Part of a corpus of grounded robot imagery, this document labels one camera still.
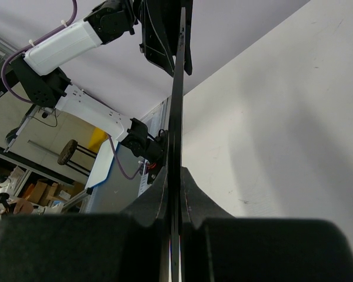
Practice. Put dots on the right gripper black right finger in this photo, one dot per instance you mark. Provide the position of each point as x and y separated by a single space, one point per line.
216 246

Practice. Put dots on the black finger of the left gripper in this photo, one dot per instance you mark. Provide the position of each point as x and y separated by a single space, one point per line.
188 5
155 44

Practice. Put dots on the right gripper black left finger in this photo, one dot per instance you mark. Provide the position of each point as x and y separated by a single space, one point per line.
131 245

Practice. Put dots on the small whiteboard black frame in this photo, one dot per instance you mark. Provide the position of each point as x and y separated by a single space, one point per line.
174 159

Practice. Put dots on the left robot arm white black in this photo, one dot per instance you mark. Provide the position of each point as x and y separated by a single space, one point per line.
111 67

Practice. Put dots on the cardboard boxes on shelf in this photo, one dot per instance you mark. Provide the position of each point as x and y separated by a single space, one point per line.
44 194

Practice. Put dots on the round wooden stool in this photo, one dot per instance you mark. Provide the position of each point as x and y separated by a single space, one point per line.
65 157

